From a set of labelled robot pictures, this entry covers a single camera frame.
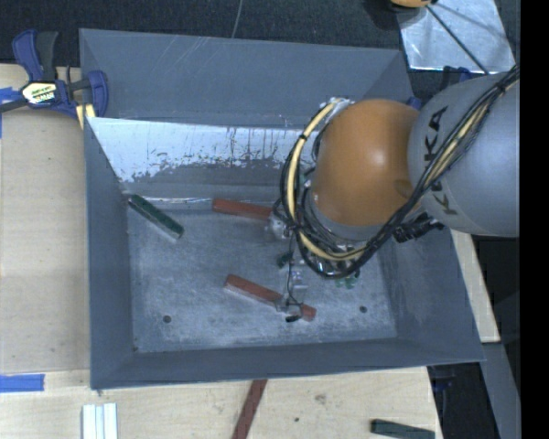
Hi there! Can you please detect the grey metal bin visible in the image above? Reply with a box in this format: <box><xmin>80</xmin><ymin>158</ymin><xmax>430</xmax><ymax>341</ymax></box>
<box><xmin>78</xmin><ymin>27</ymin><xmax>487</xmax><ymax>391</ymax></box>

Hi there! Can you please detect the dark green flat block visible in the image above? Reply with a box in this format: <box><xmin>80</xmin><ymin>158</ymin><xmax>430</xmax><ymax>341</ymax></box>
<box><xmin>370</xmin><ymin>418</ymin><xmax>436</xmax><ymax>439</ymax></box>
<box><xmin>127</xmin><ymin>193</ymin><xmax>186</xmax><ymax>241</ymax></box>

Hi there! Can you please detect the pale wood board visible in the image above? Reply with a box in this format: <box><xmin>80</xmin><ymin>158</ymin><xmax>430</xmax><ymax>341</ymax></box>
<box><xmin>0</xmin><ymin>112</ymin><xmax>92</xmax><ymax>375</ymax></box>

